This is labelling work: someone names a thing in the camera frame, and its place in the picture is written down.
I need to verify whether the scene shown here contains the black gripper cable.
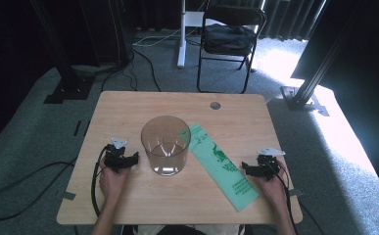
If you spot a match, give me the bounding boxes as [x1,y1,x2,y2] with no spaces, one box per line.
[90,145,111,218]
[267,161,302,235]

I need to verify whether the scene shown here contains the green plastic bag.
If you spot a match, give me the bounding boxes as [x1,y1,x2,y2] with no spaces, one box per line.
[178,122,261,212]

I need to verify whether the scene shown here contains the person's right hand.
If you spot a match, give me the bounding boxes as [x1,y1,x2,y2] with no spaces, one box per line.
[253,162,290,210]

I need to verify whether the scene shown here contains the white desk leg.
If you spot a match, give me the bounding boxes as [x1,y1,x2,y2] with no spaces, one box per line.
[176,0,207,70]

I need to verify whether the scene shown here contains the person's left hand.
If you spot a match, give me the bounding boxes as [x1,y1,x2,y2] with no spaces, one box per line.
[98,156,131,206]

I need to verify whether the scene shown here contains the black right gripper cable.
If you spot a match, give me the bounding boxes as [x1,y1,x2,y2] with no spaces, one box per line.
[267,161,302,235]

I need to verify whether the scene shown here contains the black folding chair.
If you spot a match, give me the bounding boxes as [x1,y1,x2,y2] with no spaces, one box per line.
[196,5,267,95]

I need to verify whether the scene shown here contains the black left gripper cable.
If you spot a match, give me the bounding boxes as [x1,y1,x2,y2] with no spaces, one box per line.
[90,145,111,218]

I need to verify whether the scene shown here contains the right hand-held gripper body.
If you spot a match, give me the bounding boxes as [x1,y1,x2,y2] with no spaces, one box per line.
[256,147,286,181]

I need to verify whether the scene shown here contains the black floor cable loop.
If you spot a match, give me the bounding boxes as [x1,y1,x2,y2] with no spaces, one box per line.
[0,158,79,221]

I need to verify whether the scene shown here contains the black metal stand grey base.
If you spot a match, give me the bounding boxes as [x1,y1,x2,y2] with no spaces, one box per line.
[280,0,355,118]

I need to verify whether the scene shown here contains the thin black floor cables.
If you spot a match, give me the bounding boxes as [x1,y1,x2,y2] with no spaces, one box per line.
[100,48,163,93]

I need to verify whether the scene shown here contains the grey tape piece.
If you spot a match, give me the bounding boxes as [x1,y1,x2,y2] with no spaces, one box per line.
[284,188,305,198]
[55,190,77,202]

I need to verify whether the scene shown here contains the dark curtain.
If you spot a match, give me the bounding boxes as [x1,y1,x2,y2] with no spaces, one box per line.
[261,0,326,42]

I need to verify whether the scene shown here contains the dark bag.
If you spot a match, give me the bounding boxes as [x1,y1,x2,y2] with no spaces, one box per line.
[203,23,258,56]

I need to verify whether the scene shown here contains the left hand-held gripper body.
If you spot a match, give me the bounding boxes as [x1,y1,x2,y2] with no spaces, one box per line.
[104,137,131,174]

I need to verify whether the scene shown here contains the clear plastic bin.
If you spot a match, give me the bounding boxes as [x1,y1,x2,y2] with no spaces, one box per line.
[140,115,192,177]

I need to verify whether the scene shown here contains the black floor tape strip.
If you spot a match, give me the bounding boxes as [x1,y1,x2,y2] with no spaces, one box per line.
[72,119,82,138]

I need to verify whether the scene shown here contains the white floor cable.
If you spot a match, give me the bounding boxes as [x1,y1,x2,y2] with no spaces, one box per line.
[132,27,182,48]

